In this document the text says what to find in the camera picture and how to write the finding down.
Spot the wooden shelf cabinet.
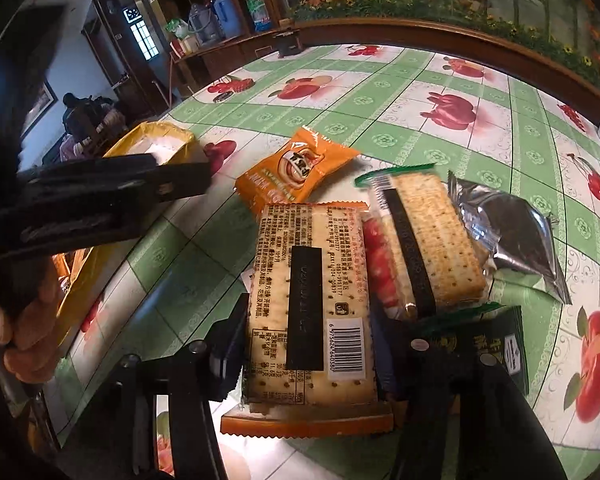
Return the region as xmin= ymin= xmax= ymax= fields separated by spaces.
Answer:
xmin=167 ymin=0 xmax=286 ymax=95

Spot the framed wall picture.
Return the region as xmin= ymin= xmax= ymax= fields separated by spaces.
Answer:
xmin=20 ymin=80 xmax=59 ymax=137

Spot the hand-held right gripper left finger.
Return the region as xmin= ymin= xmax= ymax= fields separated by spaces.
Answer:
xmin=107 ymin=292 xmax=253 ymax=480

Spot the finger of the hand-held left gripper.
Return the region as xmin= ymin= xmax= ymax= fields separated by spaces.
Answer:
xmin=0 ymin=200 xmax=153 ymax=262
xmin=16 ymin=153 xmax=212 ymax=211

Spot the green cracker packet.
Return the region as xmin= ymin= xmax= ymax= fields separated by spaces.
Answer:
xmin=414 ymin=305 xmax=530 ymax=402
xmin=354 ymin=162 xmax=492 ymax=322

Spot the blue thermos jug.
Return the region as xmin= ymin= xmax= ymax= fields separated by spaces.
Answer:
xmin=211 ymin=0 xmax=242 ymax=39

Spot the wooden door with window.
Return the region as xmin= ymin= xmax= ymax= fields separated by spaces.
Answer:
xmin=92 ymin=0 xmax=173 ymax=116

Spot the small black box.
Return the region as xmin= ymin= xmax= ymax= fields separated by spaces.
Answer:
xmin=275 ymin=30 xmax=302 ymax=59

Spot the orange snack packet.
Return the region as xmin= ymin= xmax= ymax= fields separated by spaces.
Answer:
xmin=234 ymin=127 xmax=362 ymax=217

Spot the orange cracker packet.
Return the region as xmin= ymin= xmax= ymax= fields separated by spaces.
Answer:
xmin=220 ymin=201 xmax=397 ymax=437
xmin=52 ymin=251 xmax=101 ymax=313

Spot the fruit print tablecloth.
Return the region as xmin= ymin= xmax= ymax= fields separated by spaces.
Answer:
xmin=45 ymin=44 xmax=600 ymax=480

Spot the person's left hand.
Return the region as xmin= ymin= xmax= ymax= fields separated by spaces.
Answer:
xmin=0 ymin=260 xmax=65 ymax=386

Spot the green blue plastic bag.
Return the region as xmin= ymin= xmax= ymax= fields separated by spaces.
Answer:
xmin=245 ymin=0 xmax=274 ymax=34

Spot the silver foil packet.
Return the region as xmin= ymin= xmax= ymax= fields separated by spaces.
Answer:
xmin=446 ymin=170 xmax=574 ymax=306

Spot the grey water jug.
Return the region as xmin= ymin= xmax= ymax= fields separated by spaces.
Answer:
xmin=187 ymin=2 xmax=222 ymax=45

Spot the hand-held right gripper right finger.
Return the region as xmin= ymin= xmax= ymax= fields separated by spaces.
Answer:
xmin=369 ymin=305 xmax=568 ymax=480

